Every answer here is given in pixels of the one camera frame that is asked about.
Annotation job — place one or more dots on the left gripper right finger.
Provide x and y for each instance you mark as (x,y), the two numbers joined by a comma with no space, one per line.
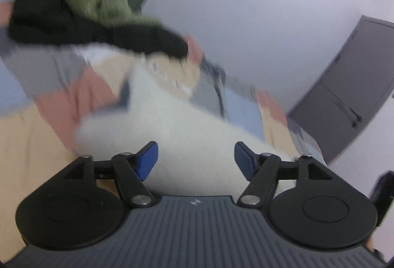
(264,171)

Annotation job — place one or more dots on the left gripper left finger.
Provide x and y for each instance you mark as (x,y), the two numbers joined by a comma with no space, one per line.
(127,170)

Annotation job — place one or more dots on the cream striped knit sweater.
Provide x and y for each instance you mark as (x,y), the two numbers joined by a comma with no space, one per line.
(196,149)

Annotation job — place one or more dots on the person's right hand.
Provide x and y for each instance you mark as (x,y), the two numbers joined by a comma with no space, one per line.
(378,254)

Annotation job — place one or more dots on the dark grey door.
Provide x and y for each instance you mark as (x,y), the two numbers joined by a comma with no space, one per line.
(360,77)

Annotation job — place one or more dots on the patchwork colour-block bedspread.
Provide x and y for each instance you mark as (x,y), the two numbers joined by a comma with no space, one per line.
(46,92)

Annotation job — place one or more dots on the black garment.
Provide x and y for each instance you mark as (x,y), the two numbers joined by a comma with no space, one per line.
(53,22)

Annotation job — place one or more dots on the black door handle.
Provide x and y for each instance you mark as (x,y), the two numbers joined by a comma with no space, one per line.
(358,118)

